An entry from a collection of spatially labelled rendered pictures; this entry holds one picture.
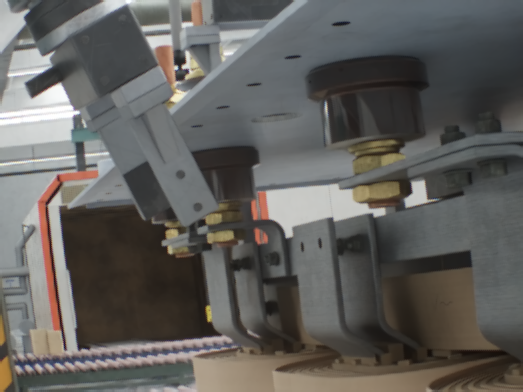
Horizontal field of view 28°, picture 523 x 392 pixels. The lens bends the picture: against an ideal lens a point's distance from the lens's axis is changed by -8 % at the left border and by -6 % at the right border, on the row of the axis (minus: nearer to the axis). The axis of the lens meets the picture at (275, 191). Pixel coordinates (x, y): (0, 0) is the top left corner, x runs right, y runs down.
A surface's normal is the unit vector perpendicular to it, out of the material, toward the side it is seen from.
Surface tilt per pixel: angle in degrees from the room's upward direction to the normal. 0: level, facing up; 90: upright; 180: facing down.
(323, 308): 90
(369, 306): 90
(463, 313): 90
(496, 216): 90
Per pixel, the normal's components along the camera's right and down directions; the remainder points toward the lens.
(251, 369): -0.59, 0.01
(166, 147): 0.50, 0.44
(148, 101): 0.31, 0.00
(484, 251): -0.95, 0.09
